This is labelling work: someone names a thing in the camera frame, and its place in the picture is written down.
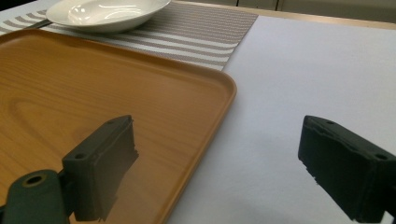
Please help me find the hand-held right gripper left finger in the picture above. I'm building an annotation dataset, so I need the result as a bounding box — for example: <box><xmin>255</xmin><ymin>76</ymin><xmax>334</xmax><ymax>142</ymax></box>
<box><xmin>61</xmin><ymin>114</ymin><xmax>140</xmax><ymax>223</ymax></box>

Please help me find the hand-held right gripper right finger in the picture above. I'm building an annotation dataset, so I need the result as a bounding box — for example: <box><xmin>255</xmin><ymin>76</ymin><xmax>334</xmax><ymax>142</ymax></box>
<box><xmin>297</xmin><ymin>115</ymin><xmax>396</xmax><ymax>224</ymax></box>

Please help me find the wooden tray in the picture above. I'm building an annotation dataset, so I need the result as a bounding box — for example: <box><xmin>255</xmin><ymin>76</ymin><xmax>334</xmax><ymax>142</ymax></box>
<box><xmin>0</xmin><ymin>28</ymin><xmax>238</xmax><ymax>224</ymax></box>

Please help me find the white ceramic bowl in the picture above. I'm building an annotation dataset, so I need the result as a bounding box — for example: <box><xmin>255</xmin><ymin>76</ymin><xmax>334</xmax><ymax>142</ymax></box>
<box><xmin>45</xmin><ymin>0</ymin><xmax>173</xmax><ymax>35</ymax></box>

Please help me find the striped woven placemat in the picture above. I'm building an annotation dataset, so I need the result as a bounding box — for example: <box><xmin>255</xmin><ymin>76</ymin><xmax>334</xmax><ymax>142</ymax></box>
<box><xmin>0</xmin><ymin>1</ymin><xmax>260</xmax><ymax>72</ymax></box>

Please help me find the dark utensil handle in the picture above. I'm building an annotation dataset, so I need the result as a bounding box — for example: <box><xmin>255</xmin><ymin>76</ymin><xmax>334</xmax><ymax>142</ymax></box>
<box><xmin>25</xmin><ymin>19</ymin><xmax>53</xmax><ymax>30</ymax></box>

